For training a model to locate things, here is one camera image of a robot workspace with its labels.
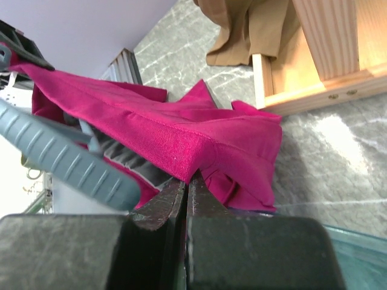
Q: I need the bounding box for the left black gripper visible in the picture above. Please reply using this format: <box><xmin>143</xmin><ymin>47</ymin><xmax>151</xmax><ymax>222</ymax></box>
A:
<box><xmin>1</xmin><ymin>21</ymin><xmax>54</xmax><ymax>82</ymax></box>

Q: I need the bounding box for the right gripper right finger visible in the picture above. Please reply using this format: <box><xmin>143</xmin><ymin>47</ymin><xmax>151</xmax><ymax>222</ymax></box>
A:
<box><xmin>186</xmin><ymin>169</ymin><xmax>235</xmax><ymax>290</ymax></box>

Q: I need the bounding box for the magenta garment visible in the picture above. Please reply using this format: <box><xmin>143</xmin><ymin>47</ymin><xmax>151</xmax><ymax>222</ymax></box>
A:
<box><xmin>12</xmin><ymin>63</ymin><xmax>282</xmax><ymax>211</ymax></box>

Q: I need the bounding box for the wooden clothes rack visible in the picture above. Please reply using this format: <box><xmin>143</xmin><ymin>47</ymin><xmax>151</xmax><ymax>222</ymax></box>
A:
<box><xmin>252</xmin><ymin>1</ymin><xmax>386</xmax><ymax>115</ymax></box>

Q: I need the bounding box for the tan skirt with white lining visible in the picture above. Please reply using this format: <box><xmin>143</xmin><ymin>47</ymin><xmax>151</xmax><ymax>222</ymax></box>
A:
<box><xmin>194</xmin><ymin>0</ymin><xmax>300</xmax><ymax>66</ymax></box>

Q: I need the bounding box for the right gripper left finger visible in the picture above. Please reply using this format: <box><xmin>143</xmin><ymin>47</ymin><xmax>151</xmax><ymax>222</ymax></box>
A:
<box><xmin>105</xmin><ymin>179</ymin><xmax>186</xmax><ymax>289</ymax></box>

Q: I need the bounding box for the teal plastic hanger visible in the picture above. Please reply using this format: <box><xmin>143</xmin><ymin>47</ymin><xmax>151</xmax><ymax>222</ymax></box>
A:
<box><xmin>0</xmin><ymin>30</ymin><xmax>141</xmax><ymax>212</ymax></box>

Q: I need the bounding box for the teal plastic basket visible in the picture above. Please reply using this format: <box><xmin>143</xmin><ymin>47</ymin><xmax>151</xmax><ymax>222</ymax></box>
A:
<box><xmin>229</xmin><ymin>202</ymin><xmax>387</xmax><ymax>290</ymax></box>

